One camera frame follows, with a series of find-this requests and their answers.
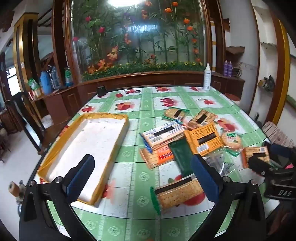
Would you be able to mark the orange label cracker packet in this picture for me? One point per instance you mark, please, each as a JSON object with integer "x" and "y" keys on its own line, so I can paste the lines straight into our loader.
{"x": 159, "y": 155}

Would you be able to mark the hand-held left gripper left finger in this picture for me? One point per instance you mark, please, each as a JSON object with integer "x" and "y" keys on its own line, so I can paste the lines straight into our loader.
{"x": 78, "y": 180}

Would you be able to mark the white spray bottle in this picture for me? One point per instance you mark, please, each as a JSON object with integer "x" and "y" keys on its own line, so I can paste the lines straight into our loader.
{"x": 207, "y": 77}

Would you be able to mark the orange snack packet barcode back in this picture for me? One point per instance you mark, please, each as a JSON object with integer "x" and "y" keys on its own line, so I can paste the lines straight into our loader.
{"x": 204, "y": 139}

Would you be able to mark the fruit print green tablecloth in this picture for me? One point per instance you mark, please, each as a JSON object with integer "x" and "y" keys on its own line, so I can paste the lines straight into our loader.
{"x": 143, "y": 111}

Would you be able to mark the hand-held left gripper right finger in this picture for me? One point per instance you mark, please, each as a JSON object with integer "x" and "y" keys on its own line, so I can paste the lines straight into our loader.
{"x": 203, "y": 178}

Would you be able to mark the white blue cracker packet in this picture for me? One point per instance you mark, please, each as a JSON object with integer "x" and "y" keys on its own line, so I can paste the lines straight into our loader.
{"x": 161, "y": 135}

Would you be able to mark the artificial flower glass display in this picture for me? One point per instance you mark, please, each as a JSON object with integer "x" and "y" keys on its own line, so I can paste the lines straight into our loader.
{"x": 138, "y": 39}

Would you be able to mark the small square cracker packet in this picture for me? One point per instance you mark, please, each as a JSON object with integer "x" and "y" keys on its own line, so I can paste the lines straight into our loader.
{"x": 254, "y": 151}

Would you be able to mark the silver clear snack packet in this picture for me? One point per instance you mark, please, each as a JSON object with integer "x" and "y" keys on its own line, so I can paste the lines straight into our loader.
{"x": 218, "y": 163}

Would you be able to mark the green label bottle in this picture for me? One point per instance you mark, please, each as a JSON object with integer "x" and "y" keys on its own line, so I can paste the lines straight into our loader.
{"x": 68, "y": 77}

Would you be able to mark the round cracker packet green wrapper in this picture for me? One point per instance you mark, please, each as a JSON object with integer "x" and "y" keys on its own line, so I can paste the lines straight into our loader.
{"x": 174, "y": 113}

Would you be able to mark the green bag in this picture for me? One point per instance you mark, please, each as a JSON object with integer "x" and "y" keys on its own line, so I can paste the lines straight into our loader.
{"x": 33, "y": 84}

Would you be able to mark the blue thermos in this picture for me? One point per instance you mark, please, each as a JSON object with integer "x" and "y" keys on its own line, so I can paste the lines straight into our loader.
{"x": 45, "y": 82}

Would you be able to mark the dark wooden chair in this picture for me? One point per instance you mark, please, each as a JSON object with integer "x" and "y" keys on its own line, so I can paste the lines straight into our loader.
{"x": 25, "y": 115}

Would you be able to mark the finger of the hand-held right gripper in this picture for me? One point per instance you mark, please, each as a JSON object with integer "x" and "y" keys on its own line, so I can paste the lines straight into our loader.
{"x": 260, "y": 165}
{"x": 281, "y": 154}

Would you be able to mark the cracker packet green end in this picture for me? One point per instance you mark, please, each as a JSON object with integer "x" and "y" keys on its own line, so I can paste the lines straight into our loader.
{"x": 175, "y": 193}

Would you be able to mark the dark green snack packet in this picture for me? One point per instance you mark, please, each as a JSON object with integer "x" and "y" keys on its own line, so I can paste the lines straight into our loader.
{"x": 181, "y": 157}

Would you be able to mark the round cracker packet white-green label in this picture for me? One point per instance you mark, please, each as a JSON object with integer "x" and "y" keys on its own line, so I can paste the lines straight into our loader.
{"x": 231, "y": 140}

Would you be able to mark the red stool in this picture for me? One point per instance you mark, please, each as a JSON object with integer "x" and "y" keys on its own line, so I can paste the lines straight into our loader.
{"x": 231, "y": 96}

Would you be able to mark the small black cup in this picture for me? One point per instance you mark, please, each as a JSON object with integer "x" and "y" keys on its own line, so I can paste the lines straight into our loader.
{"x": 101, "y": 90}

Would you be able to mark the white foam tray yellow tape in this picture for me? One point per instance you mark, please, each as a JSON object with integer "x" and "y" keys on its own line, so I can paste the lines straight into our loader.
{"x": 85, "y": 148}

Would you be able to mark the striped cloth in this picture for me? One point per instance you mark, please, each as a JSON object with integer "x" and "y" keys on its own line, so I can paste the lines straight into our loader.
{"x": 275, "y": 135}

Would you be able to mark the wooden cabinet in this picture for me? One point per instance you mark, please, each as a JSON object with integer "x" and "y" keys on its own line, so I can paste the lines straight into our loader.
{"x": 143, "y": 80}

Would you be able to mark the brown-orange striped snack packet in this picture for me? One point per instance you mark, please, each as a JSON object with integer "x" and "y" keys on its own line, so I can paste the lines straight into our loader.
{"x": 200, "y": 118}

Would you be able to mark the purple bottle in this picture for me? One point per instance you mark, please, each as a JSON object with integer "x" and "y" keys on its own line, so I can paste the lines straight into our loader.
{"x": 230, "y": 68}
{"x": 225, "y": 68}

